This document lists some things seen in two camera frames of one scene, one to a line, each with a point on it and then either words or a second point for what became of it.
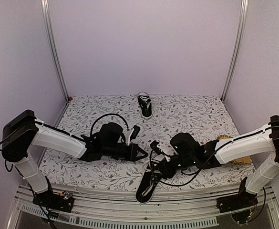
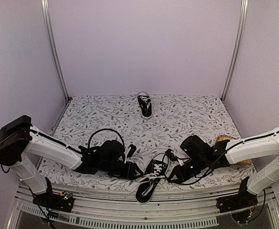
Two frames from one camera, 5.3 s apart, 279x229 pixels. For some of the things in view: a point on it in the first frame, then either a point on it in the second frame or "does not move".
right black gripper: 162,166 -> 184,177
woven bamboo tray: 244,160 does not move
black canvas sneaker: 145,104 does not move
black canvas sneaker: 154,172 does not move
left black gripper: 134,148 -> 125,175
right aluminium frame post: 242,25 does not move
